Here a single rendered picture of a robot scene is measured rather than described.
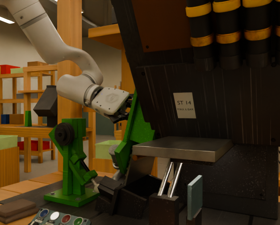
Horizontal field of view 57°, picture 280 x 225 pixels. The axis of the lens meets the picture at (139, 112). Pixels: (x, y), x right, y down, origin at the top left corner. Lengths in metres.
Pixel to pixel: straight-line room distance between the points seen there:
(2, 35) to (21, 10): 9.28
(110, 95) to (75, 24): 0.66
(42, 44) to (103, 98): 0.25
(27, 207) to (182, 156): 0.51
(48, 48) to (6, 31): 9.46
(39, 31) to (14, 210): 0.51
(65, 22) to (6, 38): 8.83
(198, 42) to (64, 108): 0.98
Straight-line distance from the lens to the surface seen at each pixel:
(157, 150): 0.49
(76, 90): 0.90
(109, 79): 12.05
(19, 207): 0.83
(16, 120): 6.67
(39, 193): 1.04
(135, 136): 0.72
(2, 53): 10.03
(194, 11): 0.49
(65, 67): 1.38
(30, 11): 0.87
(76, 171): 0.89
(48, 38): 0.87
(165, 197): 0.60
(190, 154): 0.47
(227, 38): 0.49
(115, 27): 1.09
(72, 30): 1.41
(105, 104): 0.83
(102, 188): 0.79
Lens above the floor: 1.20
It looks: 1 degrees down
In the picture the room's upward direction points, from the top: straight up
